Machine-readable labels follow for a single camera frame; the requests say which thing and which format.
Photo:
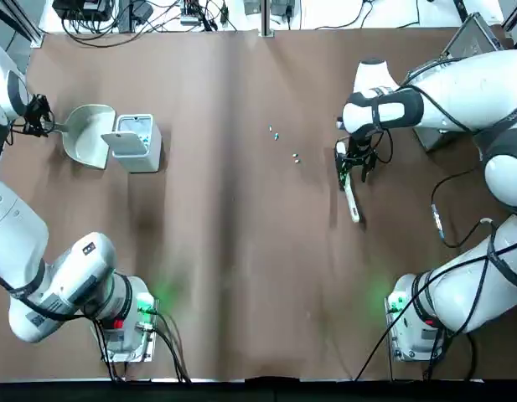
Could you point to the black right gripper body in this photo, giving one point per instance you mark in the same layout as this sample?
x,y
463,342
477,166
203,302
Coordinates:
x,y
365,144

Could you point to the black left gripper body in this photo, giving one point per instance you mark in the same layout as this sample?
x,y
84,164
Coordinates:
x,y
34,111

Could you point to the beige plastic dustpan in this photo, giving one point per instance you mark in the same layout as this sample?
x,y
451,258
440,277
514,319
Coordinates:
x,y
88,134

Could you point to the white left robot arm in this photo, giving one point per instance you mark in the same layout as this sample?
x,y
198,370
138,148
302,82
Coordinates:
x,y
19,234

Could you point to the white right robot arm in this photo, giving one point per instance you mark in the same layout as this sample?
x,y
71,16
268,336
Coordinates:
x,y
472,96

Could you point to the white flip-lid trash can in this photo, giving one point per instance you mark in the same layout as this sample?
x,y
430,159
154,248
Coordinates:
x,y
136,161

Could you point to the heap of blue capsules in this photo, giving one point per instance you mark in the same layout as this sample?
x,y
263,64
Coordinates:
x,y
145,140

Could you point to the black electronics box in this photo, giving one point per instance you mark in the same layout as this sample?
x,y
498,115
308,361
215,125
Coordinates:
x,y
80,8

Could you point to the black power adapter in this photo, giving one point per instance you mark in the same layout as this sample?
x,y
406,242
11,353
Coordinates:
x,y
143,10

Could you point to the open aluminium case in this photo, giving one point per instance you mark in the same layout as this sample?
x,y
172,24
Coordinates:
x,y
472,37

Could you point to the black charger dock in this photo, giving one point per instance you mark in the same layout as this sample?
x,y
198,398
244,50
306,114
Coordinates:
x,y
251,5
283,6

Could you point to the aluminium frame beam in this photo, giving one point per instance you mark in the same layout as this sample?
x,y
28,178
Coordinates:
x,y
15,21
515,21

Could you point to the aluminium upright post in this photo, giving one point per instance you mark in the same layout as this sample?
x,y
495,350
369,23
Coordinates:
x,y
266,21

